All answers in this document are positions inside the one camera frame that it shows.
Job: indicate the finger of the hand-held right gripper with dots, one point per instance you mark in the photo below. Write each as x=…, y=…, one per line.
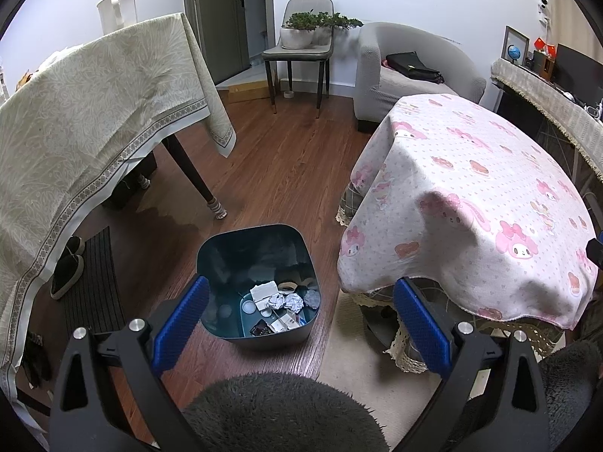
x=596, y=253

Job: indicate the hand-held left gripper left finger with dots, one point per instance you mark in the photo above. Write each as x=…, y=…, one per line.
x=181, y=325

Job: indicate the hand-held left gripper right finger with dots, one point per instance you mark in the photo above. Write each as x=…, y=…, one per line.
x=421, y=329

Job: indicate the white bottle cap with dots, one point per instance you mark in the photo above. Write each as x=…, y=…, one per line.
x=248, y=307

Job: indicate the dark teal trash bin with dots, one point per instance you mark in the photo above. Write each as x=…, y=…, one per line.
x=221, y=263

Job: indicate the dark packet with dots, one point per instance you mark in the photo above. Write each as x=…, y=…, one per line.
x=260, y=328

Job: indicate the white paper box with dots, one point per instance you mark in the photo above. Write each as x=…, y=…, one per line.
x=264, y=292

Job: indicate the white paper ball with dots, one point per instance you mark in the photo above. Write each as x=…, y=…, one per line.
x=276, y=302
x=293, y=302

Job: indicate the small box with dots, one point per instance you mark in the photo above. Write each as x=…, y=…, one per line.
x=285, y=322

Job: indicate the grey wrapper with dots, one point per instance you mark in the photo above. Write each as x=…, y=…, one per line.
x=312, y=300

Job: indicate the beige rug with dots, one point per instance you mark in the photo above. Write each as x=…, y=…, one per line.
x=367, y=367

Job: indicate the dark striped floor mat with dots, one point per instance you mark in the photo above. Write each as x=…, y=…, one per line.
x=94, y=292

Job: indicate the striped table leg sock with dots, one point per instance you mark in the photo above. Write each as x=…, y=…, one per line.
x=142, y=182
x=216, y=208

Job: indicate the dark slipper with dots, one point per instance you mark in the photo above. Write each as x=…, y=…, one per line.
x=75, y=246
x=66, y=275

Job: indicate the pink printed tablecloth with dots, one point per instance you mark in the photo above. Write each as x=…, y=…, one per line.
x=471, y=174

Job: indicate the beige lace cabinet cloth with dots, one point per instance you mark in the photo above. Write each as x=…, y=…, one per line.
x=556, y=108

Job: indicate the dark wooden table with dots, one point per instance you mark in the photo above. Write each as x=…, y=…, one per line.
x=188, y=169

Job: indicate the black cabinet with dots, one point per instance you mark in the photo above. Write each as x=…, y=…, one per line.
x=518, y=108

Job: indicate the black monitor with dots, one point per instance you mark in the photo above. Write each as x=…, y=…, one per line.
x=577, y=70

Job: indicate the dark wooden box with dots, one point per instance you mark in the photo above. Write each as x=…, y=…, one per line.
x=544, y=67

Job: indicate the small blue globe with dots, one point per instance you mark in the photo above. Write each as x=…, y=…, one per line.
x=515, y=52

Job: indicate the beige patterned tablecloth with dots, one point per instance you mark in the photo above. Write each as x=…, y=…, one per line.
x=94, y=103

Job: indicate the flat cardboard piece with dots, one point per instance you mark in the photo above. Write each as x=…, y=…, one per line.
x=247, y=92

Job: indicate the black bag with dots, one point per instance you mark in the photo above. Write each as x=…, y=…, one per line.
x=414, y=67

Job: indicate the grey armchair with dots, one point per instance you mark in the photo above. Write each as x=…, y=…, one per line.
x=372, y=56

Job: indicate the grey door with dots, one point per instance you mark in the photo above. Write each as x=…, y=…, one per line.
x=221, y=19

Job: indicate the potted plant large white pot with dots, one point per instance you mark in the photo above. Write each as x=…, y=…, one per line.
x=297, y=37

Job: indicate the potted plant small pot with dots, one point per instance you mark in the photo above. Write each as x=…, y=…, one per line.
x=339, y=22

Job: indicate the white kettle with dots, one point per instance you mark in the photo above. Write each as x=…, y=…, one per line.
x=117, y=9

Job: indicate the grey dining chair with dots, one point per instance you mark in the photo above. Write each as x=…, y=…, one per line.
x=308, y=7

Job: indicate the picture frame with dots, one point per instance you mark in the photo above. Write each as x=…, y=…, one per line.
x=516, y=35

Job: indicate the white security camera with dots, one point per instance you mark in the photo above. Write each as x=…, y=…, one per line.
x=545, y=9

